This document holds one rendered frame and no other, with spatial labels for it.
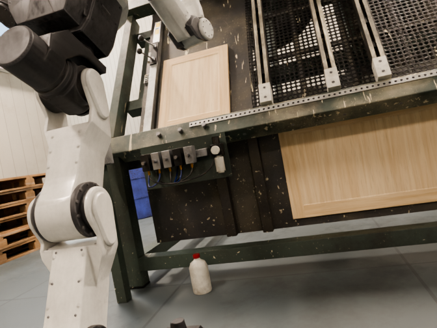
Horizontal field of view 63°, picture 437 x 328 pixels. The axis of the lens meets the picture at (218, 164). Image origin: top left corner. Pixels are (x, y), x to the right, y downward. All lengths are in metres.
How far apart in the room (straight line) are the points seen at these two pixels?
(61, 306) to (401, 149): 1.75
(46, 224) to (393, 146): 1.72
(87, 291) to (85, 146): 0.37
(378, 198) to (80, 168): 1.60
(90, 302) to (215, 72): 1.59
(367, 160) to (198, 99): 1.00
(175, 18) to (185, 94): 0.99
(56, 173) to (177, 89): 1.37
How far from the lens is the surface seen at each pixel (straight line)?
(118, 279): 2.10
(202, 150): 1.88
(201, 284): 1.94
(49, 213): 0.97
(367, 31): 2.14
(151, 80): 2.37
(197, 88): 2.20
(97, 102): 1.05
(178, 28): 1.28
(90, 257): 0.98
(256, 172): 2.08
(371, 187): 2.12
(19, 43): 0.98
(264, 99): 1.92
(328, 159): 2.09
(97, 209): 0.94
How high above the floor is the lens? 0.70
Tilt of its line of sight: 2 degrees down
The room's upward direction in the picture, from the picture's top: 10 degrees counter-clockwise
